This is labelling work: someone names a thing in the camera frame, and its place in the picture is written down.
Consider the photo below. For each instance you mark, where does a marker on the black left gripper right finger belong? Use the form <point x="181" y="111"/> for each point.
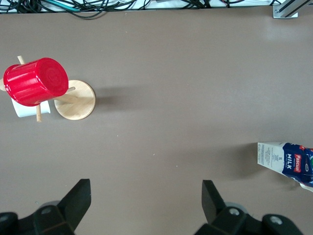
<point x="227" y="222"/>

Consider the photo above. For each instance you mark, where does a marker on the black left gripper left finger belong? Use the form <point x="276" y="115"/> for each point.
<point x="61" y="218"/>

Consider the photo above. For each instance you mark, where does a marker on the blue white milk carton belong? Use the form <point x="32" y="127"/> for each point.
<point x="291" y="161"/>

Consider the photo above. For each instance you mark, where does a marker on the red ribbed cup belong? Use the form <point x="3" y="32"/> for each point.
<point x="34" y="80"/>

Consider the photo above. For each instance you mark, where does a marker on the white ceramic mug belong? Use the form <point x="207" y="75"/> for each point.
<point x="24" y="111"/>

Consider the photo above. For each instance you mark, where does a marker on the wooden mug tree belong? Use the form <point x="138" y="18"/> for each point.
<point x="78" y="105"/>

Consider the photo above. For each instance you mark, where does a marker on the brown table cover sheet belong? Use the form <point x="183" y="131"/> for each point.
<point x="156" y="98"/>

